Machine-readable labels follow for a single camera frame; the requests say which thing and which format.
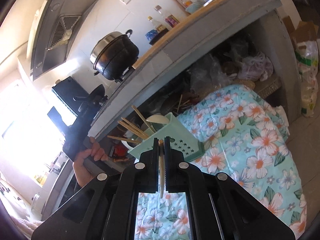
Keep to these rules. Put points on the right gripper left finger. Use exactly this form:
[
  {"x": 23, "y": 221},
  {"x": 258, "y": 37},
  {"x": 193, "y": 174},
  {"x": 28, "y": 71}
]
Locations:
[{"x": 141, "y": 177}]

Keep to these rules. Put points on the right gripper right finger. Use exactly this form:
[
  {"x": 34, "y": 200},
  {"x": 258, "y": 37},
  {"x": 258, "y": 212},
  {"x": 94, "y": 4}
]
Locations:
[{"x": 181, "y": 176}]

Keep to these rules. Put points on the wooden chopstick six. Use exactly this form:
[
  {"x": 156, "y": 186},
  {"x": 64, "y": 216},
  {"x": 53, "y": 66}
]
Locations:
[{"x": 161, "y": 167}]

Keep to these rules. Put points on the wooden chopstick four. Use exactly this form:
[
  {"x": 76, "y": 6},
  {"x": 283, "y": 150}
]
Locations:
[{"x": 124, "y": 139}]

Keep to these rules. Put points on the green plastic utensil caddy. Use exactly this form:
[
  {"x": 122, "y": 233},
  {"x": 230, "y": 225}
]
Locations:
[{"x": 180, "y": 139}]

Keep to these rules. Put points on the wooden chopstick three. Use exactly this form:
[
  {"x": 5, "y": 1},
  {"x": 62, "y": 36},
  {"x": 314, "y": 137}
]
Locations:
[{"x": 122, "y": 123}]

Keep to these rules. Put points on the wooden chopstick two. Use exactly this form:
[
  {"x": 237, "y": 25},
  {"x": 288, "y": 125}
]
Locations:
[{"x": 135, "y": 127}]

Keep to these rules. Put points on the person's left hand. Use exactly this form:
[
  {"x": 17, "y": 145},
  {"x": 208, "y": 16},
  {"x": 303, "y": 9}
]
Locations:
[{"x": 82, "y": 163}]

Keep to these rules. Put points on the black splash guard panel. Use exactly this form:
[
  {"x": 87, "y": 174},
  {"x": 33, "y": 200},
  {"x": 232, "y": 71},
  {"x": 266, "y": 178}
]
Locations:
[{"x": 66, "y": 90}]

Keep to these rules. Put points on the black wok pan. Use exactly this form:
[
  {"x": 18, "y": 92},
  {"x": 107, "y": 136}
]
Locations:
[{"x": 96, "y": 98}]

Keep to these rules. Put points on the floral turquoise table cloth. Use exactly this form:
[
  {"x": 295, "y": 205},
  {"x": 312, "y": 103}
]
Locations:
[{"x": 244, "y": 137}]

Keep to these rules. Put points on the large black steamer pot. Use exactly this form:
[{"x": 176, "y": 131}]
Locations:
[{"x": 114, "y": 55}]

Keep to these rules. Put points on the grey range hood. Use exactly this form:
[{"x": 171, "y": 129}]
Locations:
[{"x": 57, "y": 29}]

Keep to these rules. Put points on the yellow cap sauce bottle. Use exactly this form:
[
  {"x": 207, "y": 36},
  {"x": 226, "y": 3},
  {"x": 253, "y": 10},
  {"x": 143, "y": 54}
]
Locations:
[{"x": 158, "y": 26}]

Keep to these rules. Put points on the red label sauce bottle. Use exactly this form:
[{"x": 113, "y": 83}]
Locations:
[{"x": 169, "y": 18}]

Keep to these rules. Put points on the wooden rolling pin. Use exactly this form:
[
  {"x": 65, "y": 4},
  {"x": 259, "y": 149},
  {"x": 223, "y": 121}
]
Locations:
[{"x": 182, "y": 7}]

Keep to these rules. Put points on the orange label sauce bottle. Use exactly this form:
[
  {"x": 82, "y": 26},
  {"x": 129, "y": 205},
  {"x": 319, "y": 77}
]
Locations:
[{"x": 186, "y": 3}]

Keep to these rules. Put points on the small green bowl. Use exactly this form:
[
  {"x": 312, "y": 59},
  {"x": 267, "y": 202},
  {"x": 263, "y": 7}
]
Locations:
[{"x": 198, "y": 4}]

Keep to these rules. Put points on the wooden cutting board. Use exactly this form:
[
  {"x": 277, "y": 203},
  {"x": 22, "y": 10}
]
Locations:
[{"x": 168, "y": 37}]

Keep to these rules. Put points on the white plastic bag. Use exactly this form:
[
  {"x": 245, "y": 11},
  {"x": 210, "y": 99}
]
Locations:
[{"x": 307, "y": 56}]

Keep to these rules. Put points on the grey concrete counter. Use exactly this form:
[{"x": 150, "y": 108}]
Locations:
[{"x": 267, "y": 31}]

